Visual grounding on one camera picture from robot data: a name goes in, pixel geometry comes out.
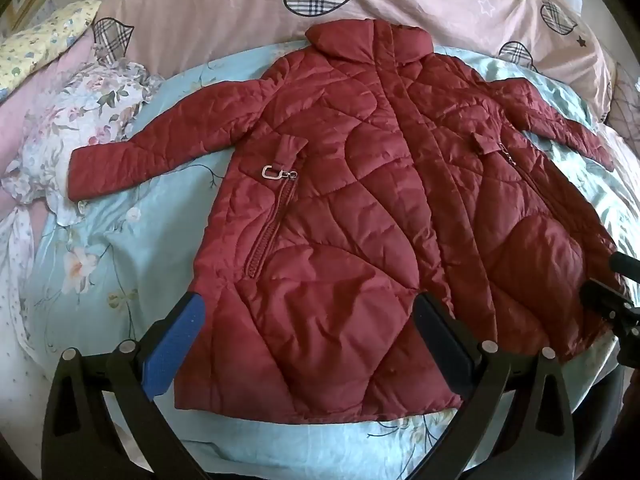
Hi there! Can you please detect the pink quilt with plaid hearts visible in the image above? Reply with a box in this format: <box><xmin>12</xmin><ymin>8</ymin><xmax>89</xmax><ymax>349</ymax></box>
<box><xmin>92</xmin><ymin>0</ymin><xmax>618</xmax><ymax>121</ymax></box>

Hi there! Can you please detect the yellow floral pillow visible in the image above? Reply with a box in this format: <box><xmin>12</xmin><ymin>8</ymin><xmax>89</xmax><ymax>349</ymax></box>
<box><xmin>0</xmin><ymin>0</ymin><xmax>103</xmax><ymax>93</ymax></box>

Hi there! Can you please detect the pink pillow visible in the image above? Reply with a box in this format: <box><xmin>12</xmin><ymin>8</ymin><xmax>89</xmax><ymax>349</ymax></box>
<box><xmin>0</xmin><ymin>35</ymin><xmax>101</xmax><ymax>181</ymax></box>

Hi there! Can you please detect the white floral ruffled pillow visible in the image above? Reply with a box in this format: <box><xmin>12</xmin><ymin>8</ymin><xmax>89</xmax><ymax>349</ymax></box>
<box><xmin>0</xmin><ymin>57</ymin><xmax>163</xmax><ymax>226</ymax></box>

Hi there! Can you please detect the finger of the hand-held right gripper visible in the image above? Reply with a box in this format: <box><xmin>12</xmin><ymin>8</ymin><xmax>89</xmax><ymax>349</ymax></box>
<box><xmin>606</xmin><ymin>251</ymin><xmax>640</xmax><ymax>282</ymax></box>
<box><xmin>580</xmin><ymin>280</ymin><xmax>640</xmax><ymax>333</ymax></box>

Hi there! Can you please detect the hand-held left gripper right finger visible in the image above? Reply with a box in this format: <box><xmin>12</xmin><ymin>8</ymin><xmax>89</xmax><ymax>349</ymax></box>
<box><xmin>415</xmin><ymin>292</ymin><xmax>583</xmax><ymax>480</ymax></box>

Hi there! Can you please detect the pink diamond-patterned cushion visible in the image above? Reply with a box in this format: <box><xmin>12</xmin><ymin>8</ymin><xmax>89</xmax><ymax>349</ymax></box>
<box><xmin>607</xmin><ymin>62</ymin><xmax>640</xmax><ymax>133</ymax></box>

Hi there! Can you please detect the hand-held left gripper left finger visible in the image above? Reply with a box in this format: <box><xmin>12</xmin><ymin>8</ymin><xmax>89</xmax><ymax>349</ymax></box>
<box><xmin>42</xmin><ymin>290</ymin><xmax>211</xmax><ymax>480</ymax></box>

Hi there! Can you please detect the white dotted sheet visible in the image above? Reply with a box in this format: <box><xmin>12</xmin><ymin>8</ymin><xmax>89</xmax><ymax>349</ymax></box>
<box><xmin>0</xmin><ymin>205</ymin><xmax>56</xmax><ymax>366</ymax></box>

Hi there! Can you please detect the light blue floral bedsheet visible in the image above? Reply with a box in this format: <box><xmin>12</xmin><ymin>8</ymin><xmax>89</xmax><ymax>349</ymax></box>
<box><xmin>20</xmin><ymin>42</ymin><xmax>640</xmax><ymax>480</ymax></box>

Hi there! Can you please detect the red quilted jacket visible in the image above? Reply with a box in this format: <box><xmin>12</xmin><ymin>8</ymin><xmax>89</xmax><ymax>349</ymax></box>
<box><xmin>67</xmin><ymin>17</ymin><xmax>631</xmax><ymax>423</ymax></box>

